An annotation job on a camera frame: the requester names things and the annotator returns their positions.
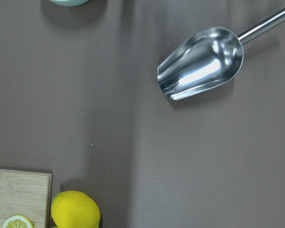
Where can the lower lemon slice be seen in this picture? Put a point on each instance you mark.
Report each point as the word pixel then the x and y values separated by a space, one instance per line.
pixel 17 221

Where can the wooden cutting board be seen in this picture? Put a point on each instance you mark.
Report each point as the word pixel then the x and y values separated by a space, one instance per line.
pixel 25 193

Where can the oval yellow lemon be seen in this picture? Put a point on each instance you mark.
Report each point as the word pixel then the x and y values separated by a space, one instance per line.
pixel 74 209

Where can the metal scoop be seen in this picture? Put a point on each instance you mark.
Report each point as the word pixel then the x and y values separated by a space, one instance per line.
pixel 208 59

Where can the mint green bowl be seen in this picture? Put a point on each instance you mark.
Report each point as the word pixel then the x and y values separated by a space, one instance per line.
pixel 69 3

